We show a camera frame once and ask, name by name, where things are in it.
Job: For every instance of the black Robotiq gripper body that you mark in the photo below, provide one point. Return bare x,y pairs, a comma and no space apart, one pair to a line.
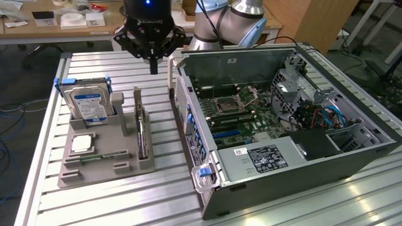
147,14

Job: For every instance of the graphics card with metal bracket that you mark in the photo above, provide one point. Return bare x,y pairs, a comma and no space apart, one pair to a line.
143,134

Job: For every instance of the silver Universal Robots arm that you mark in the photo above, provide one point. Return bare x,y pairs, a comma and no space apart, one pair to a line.
238,21

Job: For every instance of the plain white box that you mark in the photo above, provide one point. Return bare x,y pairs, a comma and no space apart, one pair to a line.
94,20

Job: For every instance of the red packet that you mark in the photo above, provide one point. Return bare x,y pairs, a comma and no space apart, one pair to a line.
99,7

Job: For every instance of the beige card retention bar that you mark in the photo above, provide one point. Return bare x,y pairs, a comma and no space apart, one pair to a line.
171,70

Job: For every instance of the white box round recess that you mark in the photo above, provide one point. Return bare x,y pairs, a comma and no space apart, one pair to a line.
74,20

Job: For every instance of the white box black top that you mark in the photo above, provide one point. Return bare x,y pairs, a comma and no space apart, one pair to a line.
46,22

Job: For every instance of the white tape roll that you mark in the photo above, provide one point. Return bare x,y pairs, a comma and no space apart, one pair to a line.
54,2

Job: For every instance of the blue disk caddy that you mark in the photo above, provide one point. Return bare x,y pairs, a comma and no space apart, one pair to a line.
67,81

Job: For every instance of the thin socket locking lever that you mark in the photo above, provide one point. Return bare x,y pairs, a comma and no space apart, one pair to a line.
214,89

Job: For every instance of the black office chair base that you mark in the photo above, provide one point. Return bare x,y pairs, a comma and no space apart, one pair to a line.
35,53

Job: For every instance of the wooden desk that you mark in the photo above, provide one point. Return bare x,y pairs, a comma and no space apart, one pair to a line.
31,33

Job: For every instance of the hard disk blue label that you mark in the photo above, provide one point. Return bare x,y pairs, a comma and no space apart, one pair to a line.
86,103

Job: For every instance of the metal socket cover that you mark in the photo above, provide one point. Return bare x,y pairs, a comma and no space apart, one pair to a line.
247,87

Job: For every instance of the white paper card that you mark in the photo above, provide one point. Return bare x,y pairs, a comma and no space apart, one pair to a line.
15,24

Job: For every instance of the CPU socket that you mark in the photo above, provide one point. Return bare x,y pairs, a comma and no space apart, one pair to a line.
226,106

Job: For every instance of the blue card clip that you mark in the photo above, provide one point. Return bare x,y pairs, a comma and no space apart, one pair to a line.
202,155
189,114
199,146
197,137

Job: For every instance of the clear plastic bag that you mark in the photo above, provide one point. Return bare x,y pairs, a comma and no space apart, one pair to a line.
12,9

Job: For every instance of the installed RAM stick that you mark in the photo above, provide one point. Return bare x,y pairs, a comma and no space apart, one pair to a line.
233,118

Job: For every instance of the perforated metal disk bay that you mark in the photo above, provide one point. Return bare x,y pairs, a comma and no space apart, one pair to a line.
293,80

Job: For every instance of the wooden cabinet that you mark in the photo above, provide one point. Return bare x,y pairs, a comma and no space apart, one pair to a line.
314,23

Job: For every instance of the blue expansion slot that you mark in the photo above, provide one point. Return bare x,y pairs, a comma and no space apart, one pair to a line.
225,134

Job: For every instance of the green motherboard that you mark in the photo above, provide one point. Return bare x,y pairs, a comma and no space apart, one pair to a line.
267,122

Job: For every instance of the grey printed parts rack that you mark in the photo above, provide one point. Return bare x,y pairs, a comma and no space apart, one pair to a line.
107,146

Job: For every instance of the silver CPU chip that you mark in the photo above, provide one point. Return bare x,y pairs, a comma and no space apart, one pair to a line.
82,143

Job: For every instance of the green RAM stick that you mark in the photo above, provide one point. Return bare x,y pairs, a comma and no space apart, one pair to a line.
101,156

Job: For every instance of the white barcode sticker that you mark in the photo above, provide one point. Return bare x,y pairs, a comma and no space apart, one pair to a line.
239,151

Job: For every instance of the grey power supply unit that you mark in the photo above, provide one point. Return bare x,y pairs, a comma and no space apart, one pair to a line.
233,164

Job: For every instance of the grey case latch blue tab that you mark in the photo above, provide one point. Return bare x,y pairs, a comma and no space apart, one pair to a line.
202,171

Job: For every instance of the black power supply label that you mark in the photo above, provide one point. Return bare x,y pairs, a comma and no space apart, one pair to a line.
267,159

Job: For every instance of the black plastic shroud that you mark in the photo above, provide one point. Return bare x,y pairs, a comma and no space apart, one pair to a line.
314,146

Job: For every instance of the black equipment stand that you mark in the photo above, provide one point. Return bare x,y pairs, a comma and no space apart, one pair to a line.
386,73

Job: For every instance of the open dark grey PC case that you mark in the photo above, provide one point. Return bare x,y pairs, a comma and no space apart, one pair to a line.
282,181

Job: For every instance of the white desk frame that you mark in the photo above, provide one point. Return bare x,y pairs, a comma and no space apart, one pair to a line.
366,21

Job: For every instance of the silver drive bay bracket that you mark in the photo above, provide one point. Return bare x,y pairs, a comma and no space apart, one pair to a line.
354,139

